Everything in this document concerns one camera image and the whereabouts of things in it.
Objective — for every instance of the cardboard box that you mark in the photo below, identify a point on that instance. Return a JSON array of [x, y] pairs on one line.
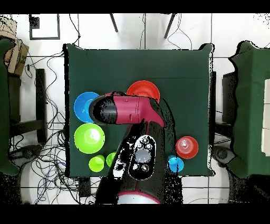
[[15, 57]]

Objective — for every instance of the lime green bowl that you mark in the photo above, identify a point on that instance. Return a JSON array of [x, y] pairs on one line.
[[89, 138]]

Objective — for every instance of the blue cup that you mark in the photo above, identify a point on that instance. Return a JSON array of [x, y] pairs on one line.
[[176, 163]]

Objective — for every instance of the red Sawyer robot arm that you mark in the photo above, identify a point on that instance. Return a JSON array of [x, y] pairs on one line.
[[130, 109]]

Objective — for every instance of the dark green side tablecloth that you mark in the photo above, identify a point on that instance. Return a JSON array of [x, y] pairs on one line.
[[251, 95], [4, 105]]

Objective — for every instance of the black power strip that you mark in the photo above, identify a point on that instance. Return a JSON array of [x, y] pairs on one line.
[[84, 187]]

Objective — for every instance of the black square floor frame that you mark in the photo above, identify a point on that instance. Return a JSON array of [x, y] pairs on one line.
[[34, 23]]

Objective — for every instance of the black tripod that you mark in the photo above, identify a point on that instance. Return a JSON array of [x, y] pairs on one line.
[[114, 23]]

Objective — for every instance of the lime green cup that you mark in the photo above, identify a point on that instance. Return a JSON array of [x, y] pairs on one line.
[[96, 164]]

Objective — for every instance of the white block stack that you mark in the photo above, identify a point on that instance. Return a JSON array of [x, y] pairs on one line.
[[266, 118]]

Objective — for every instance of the blue bowl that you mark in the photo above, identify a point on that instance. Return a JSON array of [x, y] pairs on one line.
[[81, 107]]

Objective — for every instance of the grey stand base with knob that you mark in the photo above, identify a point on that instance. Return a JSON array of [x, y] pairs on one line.
[[25, 154]]

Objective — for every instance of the black bench frame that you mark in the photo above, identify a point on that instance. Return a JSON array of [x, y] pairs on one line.
[[228, 97], [41, 101]]

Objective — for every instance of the grey chair base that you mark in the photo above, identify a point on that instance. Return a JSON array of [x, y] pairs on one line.
[[222, 154]]

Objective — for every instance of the small orange bowl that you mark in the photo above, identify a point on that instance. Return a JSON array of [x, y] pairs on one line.
[[186, 147]]

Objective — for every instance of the large orange bowl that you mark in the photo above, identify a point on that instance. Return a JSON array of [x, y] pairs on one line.
[[145, 87]]

